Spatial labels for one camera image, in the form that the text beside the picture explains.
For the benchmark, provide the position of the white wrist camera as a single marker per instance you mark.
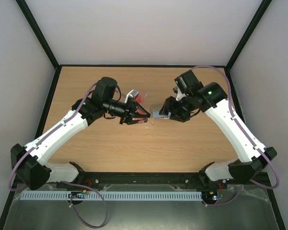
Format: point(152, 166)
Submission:
point(179, 94)
point(131, 95)

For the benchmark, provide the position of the light blue slotted cable duct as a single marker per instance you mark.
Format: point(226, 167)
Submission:
point(114, 196)

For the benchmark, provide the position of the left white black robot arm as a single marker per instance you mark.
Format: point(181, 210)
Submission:
point(30, 162)

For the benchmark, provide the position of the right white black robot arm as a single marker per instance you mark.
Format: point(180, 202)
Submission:
point(193, 97)

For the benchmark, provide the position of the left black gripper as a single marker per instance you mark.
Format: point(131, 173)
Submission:
point(130, 108)

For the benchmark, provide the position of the right circuit board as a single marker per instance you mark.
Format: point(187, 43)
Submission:
point(213, 195)

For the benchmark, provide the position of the circuit board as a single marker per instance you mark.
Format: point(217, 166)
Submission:
point(213, 195)
point(78, 194)

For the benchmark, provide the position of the left circuit board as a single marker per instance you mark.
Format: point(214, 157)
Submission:
point(78, 194)

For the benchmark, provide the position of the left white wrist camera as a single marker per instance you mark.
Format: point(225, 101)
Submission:
point(131, 95)

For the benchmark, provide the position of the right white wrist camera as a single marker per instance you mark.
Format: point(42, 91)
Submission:
point(179, 94)

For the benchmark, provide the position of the red thin frame sunglasses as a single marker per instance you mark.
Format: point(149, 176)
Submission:
point(140, 99)

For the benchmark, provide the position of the blue cleaning cloth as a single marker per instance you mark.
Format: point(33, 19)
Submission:
point(157, 116)

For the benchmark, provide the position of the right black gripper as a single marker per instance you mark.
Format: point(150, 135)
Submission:
point(172, 107)

